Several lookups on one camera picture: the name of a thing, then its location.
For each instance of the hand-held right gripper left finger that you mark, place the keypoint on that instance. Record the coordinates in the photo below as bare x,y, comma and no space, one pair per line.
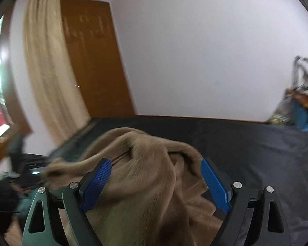
97,182

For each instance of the blue cloth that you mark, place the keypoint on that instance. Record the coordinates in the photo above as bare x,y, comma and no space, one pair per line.
301,117

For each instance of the plastic bag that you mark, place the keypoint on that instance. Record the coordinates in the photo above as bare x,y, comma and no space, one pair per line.
282,112

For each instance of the beige curtain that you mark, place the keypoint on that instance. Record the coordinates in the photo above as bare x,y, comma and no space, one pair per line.
48,69

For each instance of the wooden door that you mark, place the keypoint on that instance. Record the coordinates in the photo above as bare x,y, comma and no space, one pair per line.
97,69

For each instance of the dark satin bed cover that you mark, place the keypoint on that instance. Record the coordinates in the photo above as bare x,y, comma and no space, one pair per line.
246,146

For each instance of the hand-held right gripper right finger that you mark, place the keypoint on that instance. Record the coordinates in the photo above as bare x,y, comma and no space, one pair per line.
215,184

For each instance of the brown fleece garment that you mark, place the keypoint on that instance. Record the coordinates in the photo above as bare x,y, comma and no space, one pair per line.
148,184

